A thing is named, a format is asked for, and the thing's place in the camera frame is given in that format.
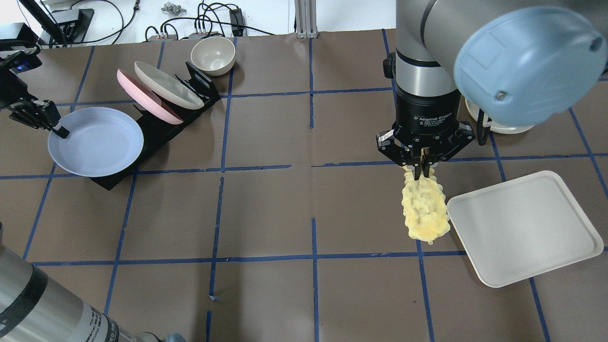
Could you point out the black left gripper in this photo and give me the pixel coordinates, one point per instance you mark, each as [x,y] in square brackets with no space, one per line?
[29,112]

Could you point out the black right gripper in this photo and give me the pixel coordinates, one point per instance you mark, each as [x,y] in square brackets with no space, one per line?
[427,115]

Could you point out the light blue round plate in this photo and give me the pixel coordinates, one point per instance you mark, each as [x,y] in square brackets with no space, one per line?
[101,142]

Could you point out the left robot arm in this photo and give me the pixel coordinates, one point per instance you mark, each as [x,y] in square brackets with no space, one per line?
[34,308]

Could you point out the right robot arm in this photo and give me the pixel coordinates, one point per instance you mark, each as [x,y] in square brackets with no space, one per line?
[520,61]

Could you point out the cream plate with lemon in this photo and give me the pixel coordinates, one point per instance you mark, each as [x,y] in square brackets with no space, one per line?
[494,126]

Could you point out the pink round plate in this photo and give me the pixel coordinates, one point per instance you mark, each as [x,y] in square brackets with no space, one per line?
[146,98]

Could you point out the cream round plate in rack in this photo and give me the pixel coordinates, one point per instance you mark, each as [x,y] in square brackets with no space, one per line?
[166,86]

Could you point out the black dish rack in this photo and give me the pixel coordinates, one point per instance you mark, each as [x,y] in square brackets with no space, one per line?
[156,132]

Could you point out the white rectangular tray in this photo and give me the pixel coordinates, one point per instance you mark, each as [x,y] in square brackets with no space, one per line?
[523,228]

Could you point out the cream bowl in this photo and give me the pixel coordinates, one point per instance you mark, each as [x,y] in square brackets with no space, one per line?
[215,56]

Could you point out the black power adapter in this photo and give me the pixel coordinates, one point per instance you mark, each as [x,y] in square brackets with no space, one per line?
[237,22]

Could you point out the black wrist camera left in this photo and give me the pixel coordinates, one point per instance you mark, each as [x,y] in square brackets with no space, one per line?
[21,61]

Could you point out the aluminium frame post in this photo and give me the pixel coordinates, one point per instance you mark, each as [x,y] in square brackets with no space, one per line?
[306,19]

